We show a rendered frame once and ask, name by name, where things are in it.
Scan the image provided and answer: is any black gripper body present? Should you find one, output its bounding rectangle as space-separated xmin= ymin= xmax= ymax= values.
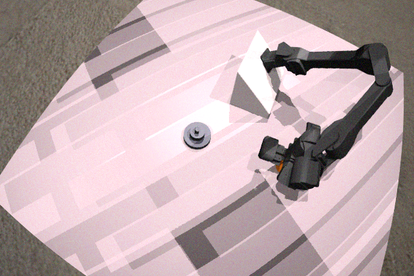
xmin=258 ymin=136 xmax=298 ymax=162

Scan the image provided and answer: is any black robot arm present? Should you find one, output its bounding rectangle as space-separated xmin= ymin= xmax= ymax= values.
xmin=260 ymin=42 xmax=393 ymax=190

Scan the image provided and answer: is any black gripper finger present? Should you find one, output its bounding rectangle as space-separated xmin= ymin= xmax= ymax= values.
xmin=271 ymin=144 xmax=285 ymax=166

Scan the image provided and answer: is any orange knob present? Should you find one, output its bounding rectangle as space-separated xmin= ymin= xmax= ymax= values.
xmin=276 ymin=160 xmax=283 ymax=172

